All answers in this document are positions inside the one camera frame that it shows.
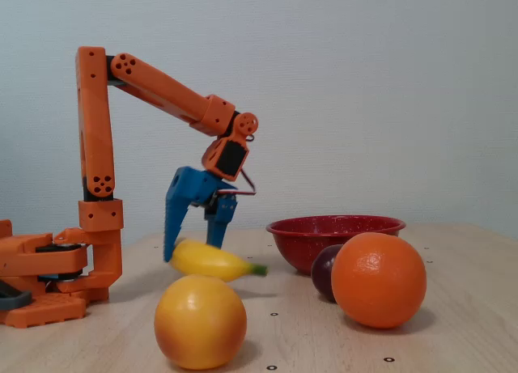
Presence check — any orange fruit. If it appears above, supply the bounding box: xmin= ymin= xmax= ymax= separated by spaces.
xmin=330 ymin=231 xmax=428 ymax=330

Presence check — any yellow toy banana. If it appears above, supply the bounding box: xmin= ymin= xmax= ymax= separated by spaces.
xmin=168 ymin=238 xmax=270 ymax=283

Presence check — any red speckled bowl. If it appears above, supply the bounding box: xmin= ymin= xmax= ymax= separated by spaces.
xmin=265 ymin=214 xmax=407 ymax=277

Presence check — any orange robot base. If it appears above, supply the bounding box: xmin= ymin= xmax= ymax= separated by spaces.
xmin=0 ymin=218 xmax=124 ymax=329

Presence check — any yellow orange peach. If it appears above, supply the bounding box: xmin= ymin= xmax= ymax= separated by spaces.
xmin=154 ymin=273 xmax=248 ymax=371

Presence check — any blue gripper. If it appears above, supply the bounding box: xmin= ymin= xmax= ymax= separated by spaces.
xmin=163 ymin=166 xmax=240 ymax=265

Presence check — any dark purple plum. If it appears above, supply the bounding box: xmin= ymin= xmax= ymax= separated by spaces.
xmin=310 ymin=244 xmax=345 ymax=303

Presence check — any red white servo cable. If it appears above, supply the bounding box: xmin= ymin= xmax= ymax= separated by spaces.
xmin=216 ymin=133 xmax=257 ymax=197

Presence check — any dark grey table clamp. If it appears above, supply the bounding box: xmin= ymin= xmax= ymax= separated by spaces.
xmin=0 ymin=279 xmax=33 ymax=312

